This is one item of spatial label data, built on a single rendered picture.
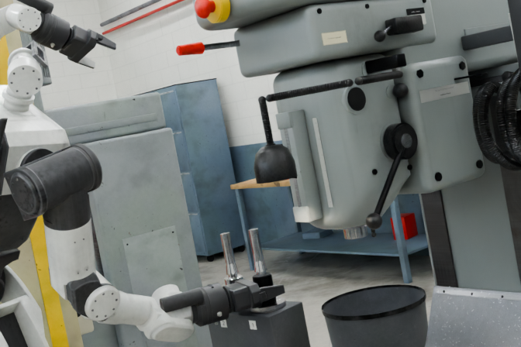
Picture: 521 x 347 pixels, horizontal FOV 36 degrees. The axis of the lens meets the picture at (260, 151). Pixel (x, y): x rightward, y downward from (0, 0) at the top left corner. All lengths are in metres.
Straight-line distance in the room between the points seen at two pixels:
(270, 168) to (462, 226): 0.69
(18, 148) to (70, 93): 9.60
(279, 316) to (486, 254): 0.49
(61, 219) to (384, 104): 0.65
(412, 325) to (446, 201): 1.67
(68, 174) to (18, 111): 0.23
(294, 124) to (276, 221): 7.37
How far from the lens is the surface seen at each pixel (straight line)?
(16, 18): 2.16
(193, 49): 1.51
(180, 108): 8.77
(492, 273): 1.90
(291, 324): 1.93
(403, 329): 3.52
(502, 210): 1.83
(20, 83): 1.62
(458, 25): 1.72
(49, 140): 1.62
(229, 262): 1.99
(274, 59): 1.50
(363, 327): 3.49
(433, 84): 1.61
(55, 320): 3.14
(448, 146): 1.63
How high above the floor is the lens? 1.56
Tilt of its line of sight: 3 degrees down
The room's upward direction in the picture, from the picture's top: 11 degrees counter-clockwise
